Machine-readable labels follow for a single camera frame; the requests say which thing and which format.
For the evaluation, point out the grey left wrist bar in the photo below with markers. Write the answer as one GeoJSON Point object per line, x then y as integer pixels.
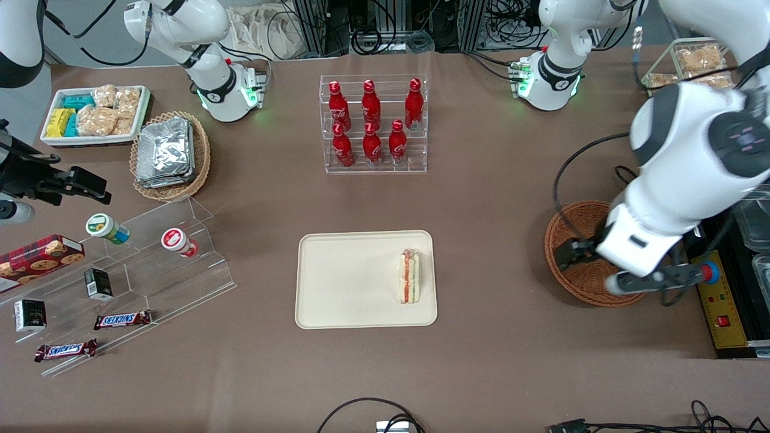
{"type": "Point", "coordinates": [649, 281]}

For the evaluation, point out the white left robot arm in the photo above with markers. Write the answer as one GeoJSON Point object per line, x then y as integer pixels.
{"type": "Point", "coordinates": [680, 144]}

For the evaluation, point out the triangle sandwich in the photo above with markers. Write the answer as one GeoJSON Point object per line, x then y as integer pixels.
{"type": "Point", "coordinates": [410, 276]}

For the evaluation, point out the red lid yogurt cup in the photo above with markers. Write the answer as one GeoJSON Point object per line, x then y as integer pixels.
{"type": "Point", "coordinates": [174, 239]}

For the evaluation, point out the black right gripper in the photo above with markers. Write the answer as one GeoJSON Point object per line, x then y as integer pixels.
{"type": "Point", "coordinates": [27, 176]}

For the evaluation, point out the Snickers chocolate bar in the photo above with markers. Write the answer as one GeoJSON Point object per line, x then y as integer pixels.
{"type": "Point", "coordinates": [65, 350]}
{"type": "Point", "coordinates": [123, 320]}

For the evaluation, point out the aluminium frame rack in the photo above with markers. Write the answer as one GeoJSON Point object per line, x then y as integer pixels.
{"type": "Point", "coordinates": [472, 24]}
{"type": "Point", "coordinates": [319, 27]}

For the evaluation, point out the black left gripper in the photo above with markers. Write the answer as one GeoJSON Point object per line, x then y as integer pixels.
{"type": "Point", "coordinates": [579, 248]}

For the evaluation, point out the beige cloth bag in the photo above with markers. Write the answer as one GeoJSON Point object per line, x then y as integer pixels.
{"type": "Point", "coordinates": [264, 30]}

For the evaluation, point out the round brown wicker basket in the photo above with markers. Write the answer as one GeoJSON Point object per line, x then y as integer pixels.
{"type": "Point", "coordinates": [577, 285]}

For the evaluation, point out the cream plastic tray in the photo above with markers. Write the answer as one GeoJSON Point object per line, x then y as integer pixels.
{"type": "Point", "coordinates": [349, 282]}

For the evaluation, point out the clear bread snack packet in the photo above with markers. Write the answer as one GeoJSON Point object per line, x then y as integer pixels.
{"type": "Point", "coordinates": [662, 80]}
{"type": "Point", "coordinates": [699, 58]}
{"type": "Point", "coordinates": [704, 78]}

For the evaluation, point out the white snack tray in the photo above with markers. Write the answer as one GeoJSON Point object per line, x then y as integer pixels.
{"type": "Point", "coordinates": [144, 102]}

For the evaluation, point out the clear acrylic bottle rack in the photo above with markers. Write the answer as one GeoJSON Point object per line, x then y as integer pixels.
{"type": "Point", "coordinates": [415, 153]}

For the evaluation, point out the yellow snack packet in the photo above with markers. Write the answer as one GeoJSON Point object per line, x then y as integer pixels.
{"type": "Point", "coordinates": [59, 122]}

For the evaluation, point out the red tartan cookie box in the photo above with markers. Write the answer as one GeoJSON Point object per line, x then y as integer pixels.
{"type": "Point", "coordinates": [36, 258]}

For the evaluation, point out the teal snack packet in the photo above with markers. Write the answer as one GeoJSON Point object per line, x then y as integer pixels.
{"type": "Point", "coordinates": [78, 101]}
{"type": "Point", "coordinates": [71, 126]}

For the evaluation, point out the small black barcode box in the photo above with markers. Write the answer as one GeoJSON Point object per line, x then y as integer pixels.
{"type": "Point", "coordinates": [98, 284]}

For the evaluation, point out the small black gold-print box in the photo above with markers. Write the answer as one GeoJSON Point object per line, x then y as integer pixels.
{"type": "Point", "coordinates": [30, 316]}

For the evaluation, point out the silver foil pack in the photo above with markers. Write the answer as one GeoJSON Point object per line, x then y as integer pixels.
{"type": "Point", "coordinates": [162, 183]}
{"type": "Point", "coordinates": [163, 147]}

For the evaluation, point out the clear rice cracker packet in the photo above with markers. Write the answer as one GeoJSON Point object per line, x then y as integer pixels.
{"type": "Point", "coordinates": [105, 96]}
{"type": "Point", "coordinates": [124, 126]}
{"type": "Point", "coordinates": [127, 101]}
{"type": "Point", "coordinates": [96, 120]}

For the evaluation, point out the yellow emergency stop box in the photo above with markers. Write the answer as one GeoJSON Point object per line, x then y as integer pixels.
{"type": "Point", "coordinates": [725, 325]}

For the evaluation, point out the small grey device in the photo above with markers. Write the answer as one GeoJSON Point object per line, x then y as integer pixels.
{"type": "Point", "coordinates": [392, 427]}

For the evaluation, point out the red cola bottle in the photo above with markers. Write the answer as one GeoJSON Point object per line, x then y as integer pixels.
{"type": "Point", "coordinates": [397, 145]}
{"type": "Point", "coordinates": [372, 147]}
{"type": "Point", "coordinates": [371, 105]}
{"type": "Point", "coordinates": [414, 105]}
{"type": "Point", "coordinates": [338, 108]}
{"type": "Point", "coordinates": [343, 149]}

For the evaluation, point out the clear acrylic stepped shelf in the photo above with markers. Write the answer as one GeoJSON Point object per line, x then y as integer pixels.
{"type": "Point", "coordinates": [174, 288]}

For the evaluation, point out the green lid yogurt cup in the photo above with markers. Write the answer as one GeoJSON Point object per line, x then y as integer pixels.
{"type": "Point", "coordinates": [102, 226]}

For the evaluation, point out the clear plastic container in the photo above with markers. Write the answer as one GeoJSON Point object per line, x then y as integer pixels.
{"type": "Point", "coordinates": [758, 222]}
{"type": "Point", "coordinates": [763, 276]}

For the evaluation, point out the oval light wicker basket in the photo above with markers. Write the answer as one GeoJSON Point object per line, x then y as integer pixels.
{"type": "Point", "coordinates": [201, 156]}

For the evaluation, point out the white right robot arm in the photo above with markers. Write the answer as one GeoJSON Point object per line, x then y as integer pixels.
{"type": "Point", "coordinates": [204, 36]}

